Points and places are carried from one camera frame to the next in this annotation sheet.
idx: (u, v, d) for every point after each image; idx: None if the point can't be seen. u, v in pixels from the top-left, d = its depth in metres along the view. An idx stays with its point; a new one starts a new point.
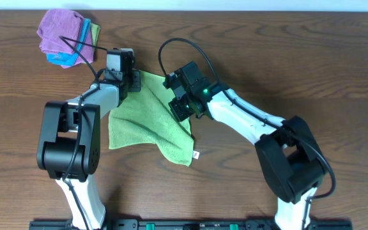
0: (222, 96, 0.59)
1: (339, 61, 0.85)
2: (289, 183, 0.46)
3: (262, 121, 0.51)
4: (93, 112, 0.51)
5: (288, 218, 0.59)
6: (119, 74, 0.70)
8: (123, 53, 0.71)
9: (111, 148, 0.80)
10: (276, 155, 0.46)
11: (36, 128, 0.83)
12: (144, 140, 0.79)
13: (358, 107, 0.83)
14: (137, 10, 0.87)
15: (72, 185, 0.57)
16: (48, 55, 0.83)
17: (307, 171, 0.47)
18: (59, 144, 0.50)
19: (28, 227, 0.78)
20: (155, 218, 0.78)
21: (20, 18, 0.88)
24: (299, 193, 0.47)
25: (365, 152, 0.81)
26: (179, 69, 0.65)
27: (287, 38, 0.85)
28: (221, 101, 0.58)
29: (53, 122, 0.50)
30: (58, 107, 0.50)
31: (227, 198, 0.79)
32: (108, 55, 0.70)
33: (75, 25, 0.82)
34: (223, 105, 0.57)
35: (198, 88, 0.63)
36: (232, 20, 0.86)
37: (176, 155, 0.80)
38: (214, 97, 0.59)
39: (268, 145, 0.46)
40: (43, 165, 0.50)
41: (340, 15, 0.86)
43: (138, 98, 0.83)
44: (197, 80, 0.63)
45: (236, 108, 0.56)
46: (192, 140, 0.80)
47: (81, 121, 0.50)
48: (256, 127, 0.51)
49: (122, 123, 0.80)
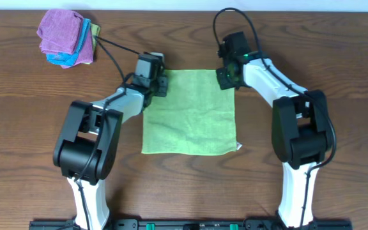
0: (260, 62, 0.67)
1: (339, 60, 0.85)
2: (290, 144, 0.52)
3: (287, 87, 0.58)
4: (115, 119, 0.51)
5: (288, 204, 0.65)
6: (147, 81, 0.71)
8: (154, 61, 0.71)
9: (144, 153, 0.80)
10: (289, 115, 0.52)
11: (36, 127, 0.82)
12: (179, 145, 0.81)
13: (358, 107, 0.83)
14: (138, 11, 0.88)
15: (82, 186, 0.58)
16: (48, 55, 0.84)
17: (314, 139, 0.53)
18: (76, 144, 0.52)
19: (28, 227, 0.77)
20: (155, 218, 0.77)
21: (21, 18, 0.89)
24: (299, 156, 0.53)
25: (364, 151, 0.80)
26: (228, 38, 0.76)
27: (287, 38, 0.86)
28: (257, 65, 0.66)
29: (75, 123, 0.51)
30: (83, 108, 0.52)
31: (227, 198, 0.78)
32: (139, 61, 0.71)
33: (75, 25, 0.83)
34: (257, 66, 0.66)
35: (239, 52, 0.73)
36: (232, 21, 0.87)
37: (218, 149, 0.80)
38: (251, 61, 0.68)
39: (284, 105, 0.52)
40: (57, 161, 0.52)
41: (339, 16, 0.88)
43: (170, 99, 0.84)
44: (241, 47, 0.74)
45: (269, 73, 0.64)
46: (234, 131, 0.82)
47: (102, 127, 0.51)
48: (280, 90, 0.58)
49: (158, 128, 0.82)
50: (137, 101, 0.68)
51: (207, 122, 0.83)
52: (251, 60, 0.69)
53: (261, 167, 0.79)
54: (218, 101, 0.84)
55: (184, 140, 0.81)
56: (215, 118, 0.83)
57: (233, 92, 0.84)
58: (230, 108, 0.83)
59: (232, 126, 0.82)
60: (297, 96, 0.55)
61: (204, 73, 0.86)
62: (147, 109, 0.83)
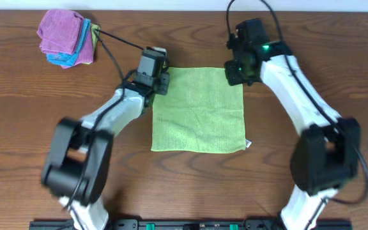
0: (282, 62, 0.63)
1: (338, 60, 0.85)
2: (315, 176, 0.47)
3: (317, 110, 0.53)
4: (105, 142, 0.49)
5: (296, 214, 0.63)
6: (149, 80, 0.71)
8: (158, 58, 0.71)
9: (153, 150, 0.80)
10: (318, 148, 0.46)
11: (36, 126, 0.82)
12: (189, 143, 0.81)
13: (358, 107, 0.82)
14: (138, 11, 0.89)
15: (77, 213, 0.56)
16: (48, 55, 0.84)
17: (339, 172, 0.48)
18: (64, 167, 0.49)
19: (27, 227, 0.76)
20: (155, 218, 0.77)
21: (22, 18, 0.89)
24: (320, 186, 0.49)
25: (364, 151, 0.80)
26: (243, 25, 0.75)
27: (287, 38, 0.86)
28: (280, 67, 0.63)
29: (62, 143, 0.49)
30: (71, 128, 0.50)
31: (228, 198, 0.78)
32: (143, 57, 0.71)
33: (75, 25, 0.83)
34: (284, 71, 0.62)
35: (255, 41, 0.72)
36: (232, 21, 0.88)
37: (227, 147, 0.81)
38: (272, 58, 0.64)
39: (312, 136, 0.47)
40: (45, 183, 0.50)
41: (338, 16, 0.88)
43: (179, 97, 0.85)
44: (257, 36, 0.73)
45: (296, 85, 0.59)
46: (243, 129, 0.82)
47: (89, 153, 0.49)
48: (308, 110, 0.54)
49: (168, 126, 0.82)
50: (135, 105, 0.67)
51: (216, 120, 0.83)
52: (271, 56, 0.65)
53: (260, 167, 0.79)
54: (227, 99, 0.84)
55: (193, 138, 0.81)
56: (224, 116, 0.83)
57: (242, 89, 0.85)
58: (239, 105, 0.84)
59: (241, 123, 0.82)
60: (328, 124, 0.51)
61: (213, 71, 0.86)
62: (156, 107, 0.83)
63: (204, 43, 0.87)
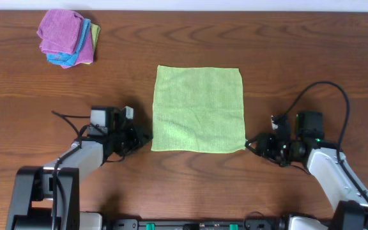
0: (332, 153, 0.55)
1: (338, 61, 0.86)
2: None
3: (360, 191, 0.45)
4: (71, 178, 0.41)
5: None
6: (105, 130, 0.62)
8: (109, 108, 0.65)
9: (153, 150, 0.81)
10: None
11: (36, 126, 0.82)
12: (189, 143, 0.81)
13: (357, 107, 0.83)
14: (138, 11, 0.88)
15: None
16: (48, 55, 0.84)
17: None
18: (34, 216, 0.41)
19: None
20: (155, 218, 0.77)
21: (21, 18, 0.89)
24: None
25: (364, 152, 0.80)
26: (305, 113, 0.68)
27: (287, 38, 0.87)
28: (328, 154, 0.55)
29: (25, 193, 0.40)
30: (31, 173, 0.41)
31: (227, 198, 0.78)
32: (92, 111, 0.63)
33: (75, 25, 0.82)
34: (330, 159, 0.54)
35: (310, 134, 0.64)
36: (232, 21, 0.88)
37: (227, 147, 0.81)
38: (323, 147, 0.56)
39: None
40: None
41: (338, 16, 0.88)
43: (179, 96, 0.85)
44: (314, 129, 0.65)
45: (339, 167, 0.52)
46: (243, 128, 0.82)
47: (56, 190, 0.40)
48: (349, 193, 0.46)
49: (167, 126, 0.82)
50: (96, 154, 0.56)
51: (216, 120, 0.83)
52: (324, 146, 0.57)
53: (261, 167, 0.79)
54: (227, 99, 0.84)
55: (193, 138, 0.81)
56: (225, 116, 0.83)
57: (242, 91, 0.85)
58: (239, 105, 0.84)
59: (240, 123, 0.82)
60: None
61: (213, 71, 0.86)
62: (156, 107, 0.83)
63: (204, 43, 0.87)
